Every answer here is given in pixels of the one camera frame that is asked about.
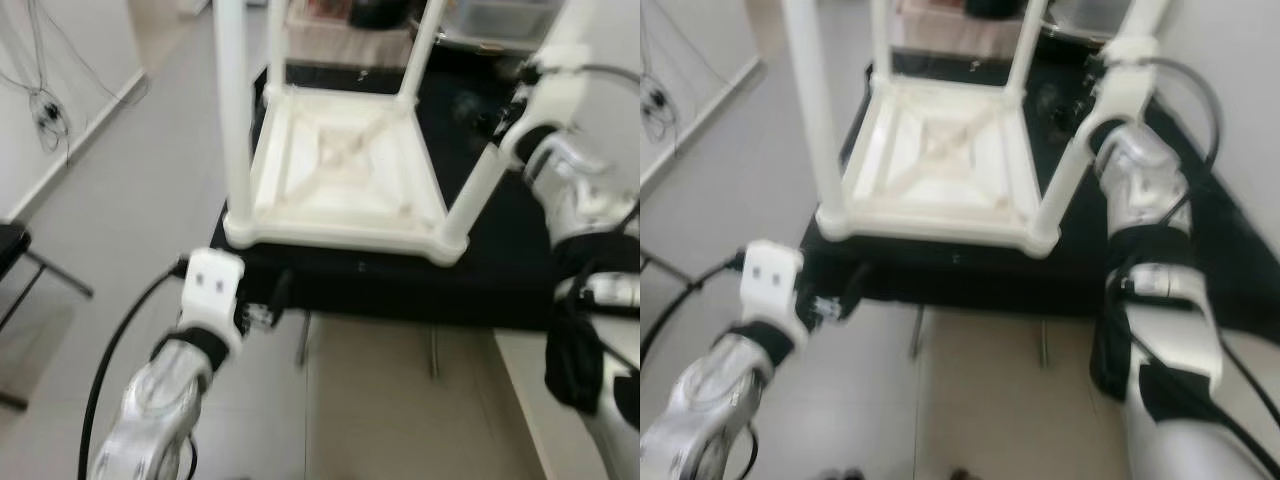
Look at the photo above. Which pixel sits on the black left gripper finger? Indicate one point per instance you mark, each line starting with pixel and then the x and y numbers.
pixel 856 286
pixel 281 290

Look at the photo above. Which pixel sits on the white plastic table leg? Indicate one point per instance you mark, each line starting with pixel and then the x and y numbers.
pixel 233 110
pixel 815 100
pixel 420 50
pixel 277 45
pixel 1065 180
pixel 1027 45
pixel 475 190
pixel 881 40

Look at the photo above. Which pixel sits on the white plastic table top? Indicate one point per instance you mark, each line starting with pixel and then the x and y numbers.
pixel 930 205
pixel 340 215

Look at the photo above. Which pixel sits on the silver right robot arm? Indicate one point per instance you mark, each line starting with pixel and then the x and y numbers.
pixel 580 190
pixel 1145 180

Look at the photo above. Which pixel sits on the green lidded clear box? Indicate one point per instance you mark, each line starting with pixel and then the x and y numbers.
pixel 500 18
pixel 1095 15

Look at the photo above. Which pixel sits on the black tablecloth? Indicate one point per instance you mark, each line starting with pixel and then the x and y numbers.
pixel 1000 285
pixel 400 290

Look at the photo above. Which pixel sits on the black left robot foot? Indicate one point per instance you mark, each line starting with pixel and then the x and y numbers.
pixel 842 474

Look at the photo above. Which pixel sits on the beige patterned cloth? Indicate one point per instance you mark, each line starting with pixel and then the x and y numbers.
pixel 960 32
pixel 350 42

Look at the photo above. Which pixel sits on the black folding chair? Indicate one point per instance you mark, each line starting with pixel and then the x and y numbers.
pixel 12 245
pixel 652 262

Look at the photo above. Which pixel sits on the orange lidded storage box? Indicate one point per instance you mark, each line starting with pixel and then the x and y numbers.
pixel 328 8

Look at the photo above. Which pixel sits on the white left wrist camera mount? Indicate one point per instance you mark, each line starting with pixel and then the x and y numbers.
pixel 772 280
pixel 213 290

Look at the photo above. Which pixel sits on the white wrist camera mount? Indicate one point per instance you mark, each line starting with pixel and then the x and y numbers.
pixel 1125 85
pixel 772 280
pixel 555 95
pixel 213 290

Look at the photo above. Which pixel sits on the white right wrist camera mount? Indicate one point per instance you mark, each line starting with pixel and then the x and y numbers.
pixel 555 95
pixel 1125 85

